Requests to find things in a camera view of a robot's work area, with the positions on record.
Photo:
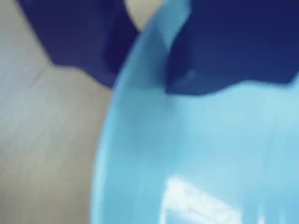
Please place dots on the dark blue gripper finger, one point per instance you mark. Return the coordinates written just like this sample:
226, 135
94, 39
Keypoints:
233, 44
79, 39

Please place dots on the light green plastic bowl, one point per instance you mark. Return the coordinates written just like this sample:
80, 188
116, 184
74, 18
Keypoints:
191, 144

